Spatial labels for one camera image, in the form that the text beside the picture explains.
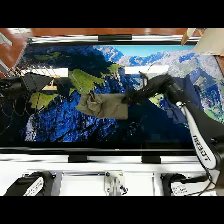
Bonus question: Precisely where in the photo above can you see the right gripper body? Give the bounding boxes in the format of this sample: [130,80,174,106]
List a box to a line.
[123,85,150,105]

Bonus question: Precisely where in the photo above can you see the olive grey T-shirt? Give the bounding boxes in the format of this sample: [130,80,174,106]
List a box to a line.
[76,92,130,120]

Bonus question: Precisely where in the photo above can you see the black cable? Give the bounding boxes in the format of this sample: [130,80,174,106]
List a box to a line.
[186,156,219,197]
[0,95,26,136]

